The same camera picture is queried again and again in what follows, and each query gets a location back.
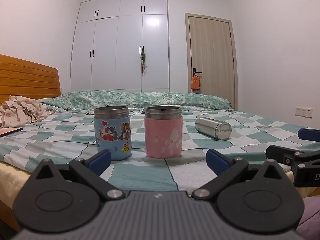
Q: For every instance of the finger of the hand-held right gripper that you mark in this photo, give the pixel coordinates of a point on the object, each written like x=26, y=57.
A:
x=280, y=154
x=309, y=134

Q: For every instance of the beige wooden door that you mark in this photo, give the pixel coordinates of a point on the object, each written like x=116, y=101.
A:
x=212, y=60

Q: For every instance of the green checkered blanket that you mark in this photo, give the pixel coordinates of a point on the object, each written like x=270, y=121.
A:
x=65, y=140

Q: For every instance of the green floral quilt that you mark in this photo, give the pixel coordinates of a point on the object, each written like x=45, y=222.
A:
x=150, y=100

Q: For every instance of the hanging wardrobe ornament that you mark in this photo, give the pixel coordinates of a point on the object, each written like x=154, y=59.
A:
x=142, y=58

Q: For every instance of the plain steel cup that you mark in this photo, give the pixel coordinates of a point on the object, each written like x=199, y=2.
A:
x=212, y=128

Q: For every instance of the orange hanging pouch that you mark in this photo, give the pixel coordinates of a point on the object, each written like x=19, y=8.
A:
x=195, y=82

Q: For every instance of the blue cartoon sticker cup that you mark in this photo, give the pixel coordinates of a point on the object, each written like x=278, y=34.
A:
x=112, y=130

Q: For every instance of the pink sleeve steel cup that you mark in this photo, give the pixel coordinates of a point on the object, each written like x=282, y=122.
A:
x=163, y=135

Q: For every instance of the pink flat book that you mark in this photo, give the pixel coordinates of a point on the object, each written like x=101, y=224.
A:
x=8, y=131

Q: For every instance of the purple cloth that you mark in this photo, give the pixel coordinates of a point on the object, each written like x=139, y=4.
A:
x=311, y=217

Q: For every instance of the wooden bed headboard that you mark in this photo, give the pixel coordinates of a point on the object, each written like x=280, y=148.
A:
x=27, y=80

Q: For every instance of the crumpled spotted cream clothes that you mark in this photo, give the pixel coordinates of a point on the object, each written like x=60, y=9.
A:
x=20, y=111

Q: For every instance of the cream bed sheet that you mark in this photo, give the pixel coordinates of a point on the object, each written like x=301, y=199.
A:
x=10, y=180

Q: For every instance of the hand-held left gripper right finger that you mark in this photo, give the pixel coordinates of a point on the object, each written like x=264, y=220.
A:
x=216, y=161

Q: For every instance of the white wardrobe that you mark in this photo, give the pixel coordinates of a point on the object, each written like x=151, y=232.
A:
x=120, y=45

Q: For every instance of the white wall socket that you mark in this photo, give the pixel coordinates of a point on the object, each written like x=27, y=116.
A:
x=303, y=111

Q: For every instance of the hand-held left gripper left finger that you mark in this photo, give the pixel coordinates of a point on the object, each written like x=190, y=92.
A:
x=101, y=160

